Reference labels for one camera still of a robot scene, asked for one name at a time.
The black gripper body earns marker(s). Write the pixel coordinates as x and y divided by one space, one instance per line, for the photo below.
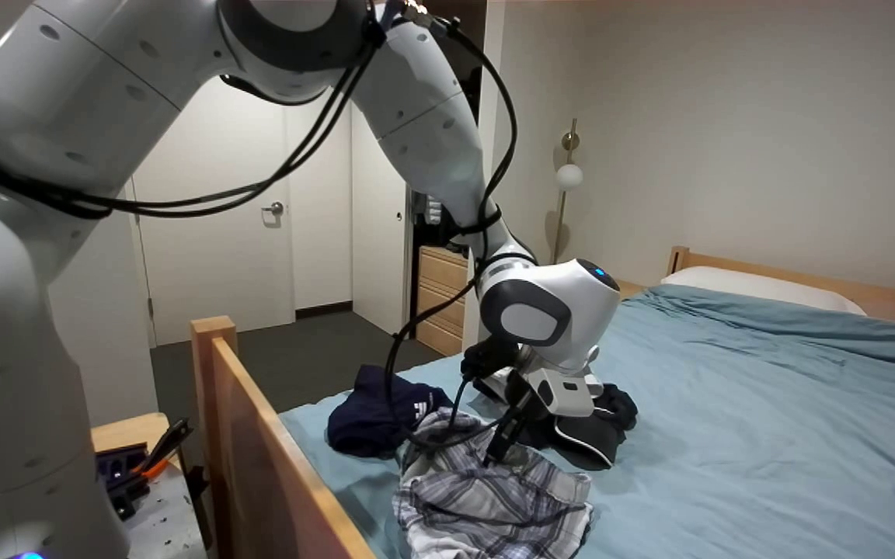
525 400

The globe wall lamp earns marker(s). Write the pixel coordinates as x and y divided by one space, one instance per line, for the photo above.
571 174

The white closet door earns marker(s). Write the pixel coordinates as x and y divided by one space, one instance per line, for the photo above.
380 250

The white room door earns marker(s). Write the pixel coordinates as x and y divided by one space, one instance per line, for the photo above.
211 258

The navy blue garment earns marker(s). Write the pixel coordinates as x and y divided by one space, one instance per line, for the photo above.
365 420

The white pillow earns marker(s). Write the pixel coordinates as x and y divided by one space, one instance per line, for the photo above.
761 283

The wooden dresser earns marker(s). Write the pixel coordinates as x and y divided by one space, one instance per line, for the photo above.
435 301

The light blue bed sheet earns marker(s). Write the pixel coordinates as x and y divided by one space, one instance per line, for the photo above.
779 435

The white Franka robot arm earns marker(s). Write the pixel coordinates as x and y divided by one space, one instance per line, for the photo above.
54 312

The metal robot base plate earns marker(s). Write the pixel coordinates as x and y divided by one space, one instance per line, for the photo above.
163 522

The grey plaid pajama pants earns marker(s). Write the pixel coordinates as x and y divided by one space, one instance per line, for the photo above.
510 507

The wooden nightstand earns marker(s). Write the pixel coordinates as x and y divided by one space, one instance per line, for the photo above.
629 291

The small wooden table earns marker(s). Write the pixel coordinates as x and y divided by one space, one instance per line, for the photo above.
131 427

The wooden bed frame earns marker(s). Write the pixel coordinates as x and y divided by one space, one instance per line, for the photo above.
262 466

